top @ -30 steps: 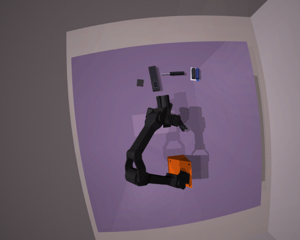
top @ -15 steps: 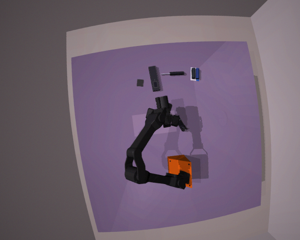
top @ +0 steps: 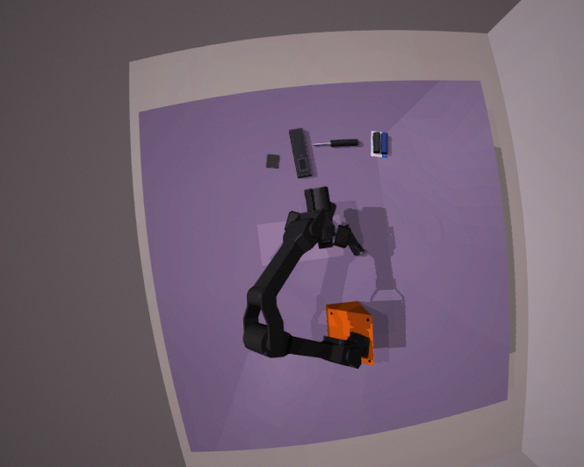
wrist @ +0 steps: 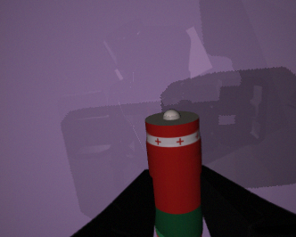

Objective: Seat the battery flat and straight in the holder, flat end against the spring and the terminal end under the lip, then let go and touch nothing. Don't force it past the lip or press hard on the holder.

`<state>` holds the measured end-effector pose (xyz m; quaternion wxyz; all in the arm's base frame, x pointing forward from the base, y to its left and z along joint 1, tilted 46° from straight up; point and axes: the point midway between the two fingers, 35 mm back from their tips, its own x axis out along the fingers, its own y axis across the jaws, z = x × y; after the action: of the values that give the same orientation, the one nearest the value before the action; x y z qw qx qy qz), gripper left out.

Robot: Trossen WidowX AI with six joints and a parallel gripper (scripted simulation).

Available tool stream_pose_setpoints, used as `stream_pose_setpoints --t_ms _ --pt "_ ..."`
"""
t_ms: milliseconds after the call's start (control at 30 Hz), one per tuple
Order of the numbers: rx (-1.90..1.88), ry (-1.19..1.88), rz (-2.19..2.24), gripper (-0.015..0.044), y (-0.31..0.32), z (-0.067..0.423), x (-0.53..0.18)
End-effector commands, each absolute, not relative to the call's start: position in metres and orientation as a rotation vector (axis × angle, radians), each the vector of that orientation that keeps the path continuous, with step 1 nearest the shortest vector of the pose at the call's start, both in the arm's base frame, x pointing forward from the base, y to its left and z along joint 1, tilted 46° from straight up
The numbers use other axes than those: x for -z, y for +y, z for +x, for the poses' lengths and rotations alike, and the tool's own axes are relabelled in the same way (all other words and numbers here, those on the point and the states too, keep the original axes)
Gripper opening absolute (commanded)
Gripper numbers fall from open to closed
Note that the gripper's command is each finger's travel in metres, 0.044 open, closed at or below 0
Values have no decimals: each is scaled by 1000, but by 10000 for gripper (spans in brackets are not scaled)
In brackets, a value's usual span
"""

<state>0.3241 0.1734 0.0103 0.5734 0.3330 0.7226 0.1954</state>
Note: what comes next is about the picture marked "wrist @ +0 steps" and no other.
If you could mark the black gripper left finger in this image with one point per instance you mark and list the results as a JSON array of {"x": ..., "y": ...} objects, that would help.
[{"x": 132, "y": 214}]

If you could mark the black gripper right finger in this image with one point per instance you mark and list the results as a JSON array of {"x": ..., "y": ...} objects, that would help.
[{"x": 230, "y": 210}]

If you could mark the red and green battery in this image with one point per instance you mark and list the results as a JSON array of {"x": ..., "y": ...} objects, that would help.
[{"x": 173, "y": 144}]

